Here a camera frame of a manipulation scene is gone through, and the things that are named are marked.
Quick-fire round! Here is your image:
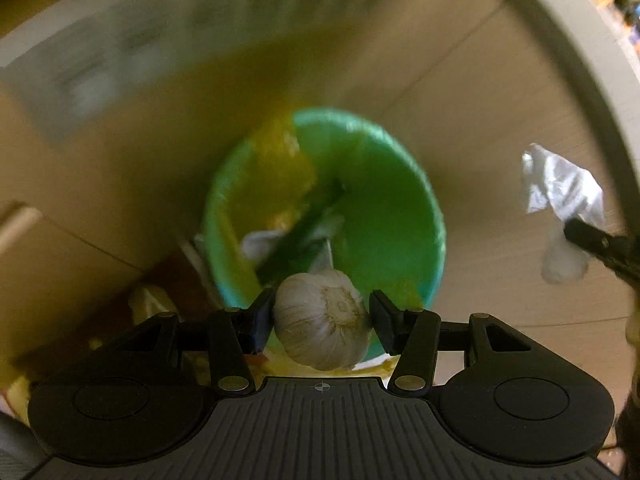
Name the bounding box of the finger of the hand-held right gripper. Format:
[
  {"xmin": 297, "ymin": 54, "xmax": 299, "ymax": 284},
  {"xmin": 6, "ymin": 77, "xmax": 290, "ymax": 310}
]
[{"xmin": 564, "ymin": 216, "xmax": 640, "ymax": 289}]

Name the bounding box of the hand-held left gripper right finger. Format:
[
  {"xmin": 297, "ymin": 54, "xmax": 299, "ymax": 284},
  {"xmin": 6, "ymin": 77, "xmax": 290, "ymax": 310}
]
[{"xmin": 369, "ymin": 290, "xmax": 534, "ymax": 394}]

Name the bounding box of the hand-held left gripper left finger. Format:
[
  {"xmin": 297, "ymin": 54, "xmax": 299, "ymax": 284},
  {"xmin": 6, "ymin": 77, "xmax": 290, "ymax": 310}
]
[{"xmin": 107, "ymin": 288, "xmax": 276, "ymax": 394}]

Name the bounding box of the garlic bulb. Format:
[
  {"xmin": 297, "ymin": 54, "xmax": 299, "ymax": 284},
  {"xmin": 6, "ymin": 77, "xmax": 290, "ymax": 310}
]
[{"xmin": 272, "ymin": 268, "xmax": 374, "ymax": 372}]

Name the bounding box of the white tissue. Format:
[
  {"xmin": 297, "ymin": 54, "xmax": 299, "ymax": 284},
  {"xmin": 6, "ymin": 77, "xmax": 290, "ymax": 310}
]
[{"xmin": 522, "ymin": 142, "xmax": 606, "ymax": 286}]

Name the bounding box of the green trash bin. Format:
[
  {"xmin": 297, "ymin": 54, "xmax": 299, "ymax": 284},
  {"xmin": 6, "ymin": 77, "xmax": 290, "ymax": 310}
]
[{"xmin": 200, "ymin": 106, "xmax": 447, "ymax": 362}]

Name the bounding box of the white paper scrap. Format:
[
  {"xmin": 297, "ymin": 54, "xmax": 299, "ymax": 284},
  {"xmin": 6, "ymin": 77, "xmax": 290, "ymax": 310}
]
[{"xmin": 240, "ymin": 230, "xmax": 289, "ymax": 267}]

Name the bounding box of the green vegetable stalk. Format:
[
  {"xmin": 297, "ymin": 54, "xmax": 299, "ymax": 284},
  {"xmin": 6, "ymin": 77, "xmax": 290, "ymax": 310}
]
[{"xmin": 257, "ymin": 182, "xmax": 348, "ymax": 283}]

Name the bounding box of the pale crumpled scrap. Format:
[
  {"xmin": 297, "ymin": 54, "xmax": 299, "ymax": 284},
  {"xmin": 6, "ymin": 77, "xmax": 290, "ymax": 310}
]
[{"xmin": 127, "ymin": 284, "xmax": 177, "ymax": 327}]

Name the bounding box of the yellow plastic bag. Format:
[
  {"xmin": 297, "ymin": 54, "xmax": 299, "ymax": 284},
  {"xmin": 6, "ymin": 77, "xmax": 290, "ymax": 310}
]
[{"xmin": 215, "ymin": 117, "xmax": 322, "ymax": 242}]

